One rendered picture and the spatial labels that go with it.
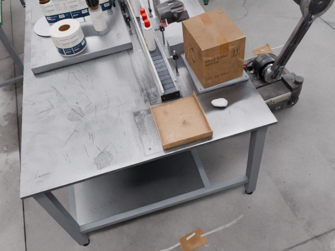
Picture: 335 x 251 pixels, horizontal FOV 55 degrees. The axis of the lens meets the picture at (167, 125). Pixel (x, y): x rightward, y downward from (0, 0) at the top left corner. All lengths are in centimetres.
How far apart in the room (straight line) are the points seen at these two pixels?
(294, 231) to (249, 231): 29
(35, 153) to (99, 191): 63
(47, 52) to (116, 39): 47
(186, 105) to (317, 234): 121
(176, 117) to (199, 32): 46
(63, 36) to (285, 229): 188
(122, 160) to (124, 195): 64
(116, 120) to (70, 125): 26
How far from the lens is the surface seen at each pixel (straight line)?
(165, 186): 220
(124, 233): 236
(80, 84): 207
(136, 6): 238
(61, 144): 180
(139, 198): 219
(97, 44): 226
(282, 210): 239
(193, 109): 175
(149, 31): 200
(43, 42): 246
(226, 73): 183
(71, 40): 218
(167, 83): 184
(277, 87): 273
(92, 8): 224
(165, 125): 169
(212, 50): 168
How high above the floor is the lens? 214
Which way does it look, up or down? 51 degrees down
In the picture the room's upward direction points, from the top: 11 degrees counter-clockwise
